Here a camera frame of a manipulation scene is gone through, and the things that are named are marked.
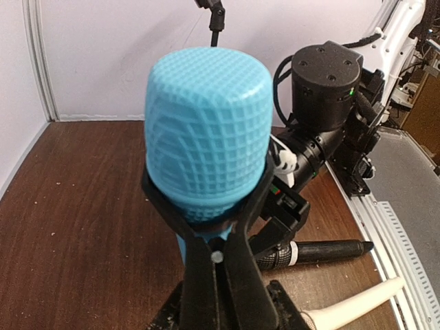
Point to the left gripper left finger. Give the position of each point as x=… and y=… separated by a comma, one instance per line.
x=167, y=318

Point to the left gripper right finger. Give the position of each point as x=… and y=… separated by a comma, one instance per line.
x=289, y=317

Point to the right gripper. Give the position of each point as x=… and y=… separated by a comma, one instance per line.
x=285, y=212

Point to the black microphone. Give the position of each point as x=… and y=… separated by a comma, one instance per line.
x=308, y=252

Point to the black microphone stand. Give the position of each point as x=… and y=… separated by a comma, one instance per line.
x=222, y=285
x=217, y=18

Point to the blue toy microphone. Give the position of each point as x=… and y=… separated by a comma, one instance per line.
x=208, y=119

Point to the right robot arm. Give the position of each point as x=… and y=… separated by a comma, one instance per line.
x=339, y=96

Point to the pink toy microphone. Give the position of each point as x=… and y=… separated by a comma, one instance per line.
x=346, y=311

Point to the left aluminium frame post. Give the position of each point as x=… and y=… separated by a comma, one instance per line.
x=32, y=15

